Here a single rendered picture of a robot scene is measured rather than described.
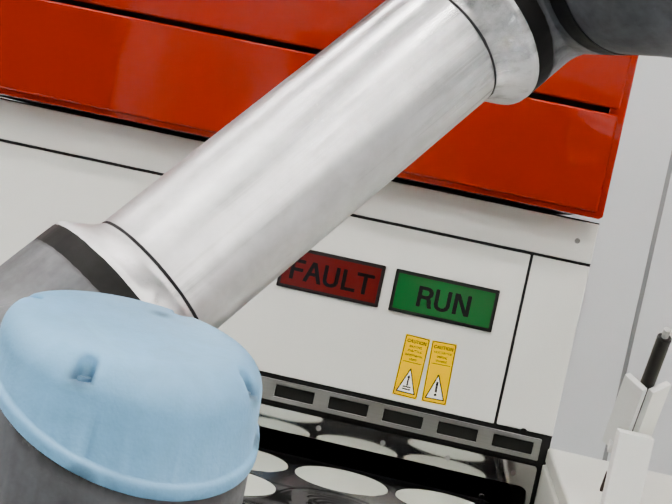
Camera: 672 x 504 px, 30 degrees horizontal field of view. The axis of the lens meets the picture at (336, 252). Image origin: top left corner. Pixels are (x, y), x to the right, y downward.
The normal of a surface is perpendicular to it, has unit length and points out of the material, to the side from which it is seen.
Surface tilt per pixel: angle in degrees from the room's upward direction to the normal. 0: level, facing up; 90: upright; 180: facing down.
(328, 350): 90
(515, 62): 131
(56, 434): 88
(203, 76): 90
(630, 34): 150
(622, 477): 90
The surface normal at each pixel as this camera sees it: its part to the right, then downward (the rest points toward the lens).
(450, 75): 0.51, 0.13
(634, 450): -0.10, 0.04
